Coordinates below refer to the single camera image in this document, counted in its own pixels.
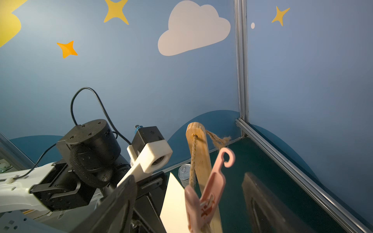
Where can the aluminium frame profiles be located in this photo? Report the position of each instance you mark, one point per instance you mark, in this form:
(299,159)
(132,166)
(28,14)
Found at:
(307,89)

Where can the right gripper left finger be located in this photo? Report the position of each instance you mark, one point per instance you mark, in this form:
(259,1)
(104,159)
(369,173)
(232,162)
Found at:
(115,213)

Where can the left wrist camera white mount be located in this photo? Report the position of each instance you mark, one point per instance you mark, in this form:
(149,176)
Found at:
(148,153)

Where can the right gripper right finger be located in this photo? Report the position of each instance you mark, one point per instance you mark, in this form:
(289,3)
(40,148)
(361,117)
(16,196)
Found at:
(268,214)

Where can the left white postcard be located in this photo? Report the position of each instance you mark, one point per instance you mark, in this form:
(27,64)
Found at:
(173,214)

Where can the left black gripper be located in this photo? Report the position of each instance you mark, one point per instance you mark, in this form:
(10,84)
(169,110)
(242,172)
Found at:
(145,202)

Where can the pink clothespin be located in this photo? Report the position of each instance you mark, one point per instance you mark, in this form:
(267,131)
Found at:
(200,211)

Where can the yellow tin can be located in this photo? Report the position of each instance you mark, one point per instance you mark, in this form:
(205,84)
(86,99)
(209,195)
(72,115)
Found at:
(184,174)

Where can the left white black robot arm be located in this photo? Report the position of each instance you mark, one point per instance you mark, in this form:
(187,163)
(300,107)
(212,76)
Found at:
(91,162)

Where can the wooden drying rack frame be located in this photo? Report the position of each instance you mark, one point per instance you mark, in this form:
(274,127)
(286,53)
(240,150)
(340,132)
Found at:
(201,168)

